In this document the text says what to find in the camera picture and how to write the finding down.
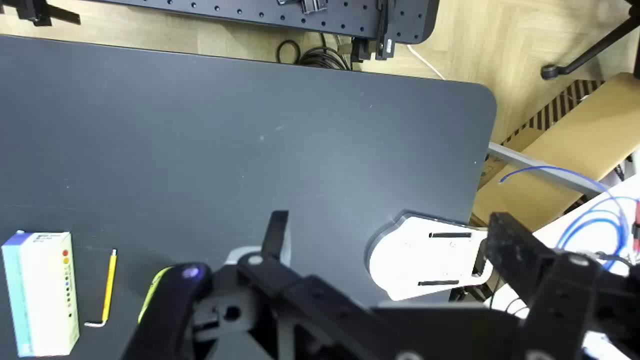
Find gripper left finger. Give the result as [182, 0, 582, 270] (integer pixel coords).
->
[120, 210, 417, 360]

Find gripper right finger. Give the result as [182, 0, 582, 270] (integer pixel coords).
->
[486, 211, 640, 360]

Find yellow cup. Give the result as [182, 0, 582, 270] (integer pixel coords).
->
[137, 266, 174, 324]

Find white slotted plate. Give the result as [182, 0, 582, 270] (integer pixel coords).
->
[365, 210, 496, 304]

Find white table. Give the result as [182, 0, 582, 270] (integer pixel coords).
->
[484, 174, 640, 360]

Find grey metal bar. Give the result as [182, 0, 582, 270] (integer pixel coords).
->
[487, 142, 612, 197]

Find cardboard box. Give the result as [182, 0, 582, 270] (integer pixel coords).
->
[472, 72, 640, 232]

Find yellow hex key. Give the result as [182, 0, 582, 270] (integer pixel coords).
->
[83, 248, 119, 329]

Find white carton box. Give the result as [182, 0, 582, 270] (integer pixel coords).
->
[1, 230, 81, 359]

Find black clamp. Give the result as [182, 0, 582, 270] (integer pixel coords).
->
[350, 0, 397, 62]

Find black perforated board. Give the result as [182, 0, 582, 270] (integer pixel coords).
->
[97, 0, 441, 45]

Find blue cable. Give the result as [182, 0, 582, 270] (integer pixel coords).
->
[499, 166, 640, 272]

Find coil of black cable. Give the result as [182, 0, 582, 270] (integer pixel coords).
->
[276, 34, 352, 71]

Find white cable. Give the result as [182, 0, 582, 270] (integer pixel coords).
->
[406, 44, 446, 81]

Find black bracket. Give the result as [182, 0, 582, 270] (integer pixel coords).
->
[0, 0, 81, 27]

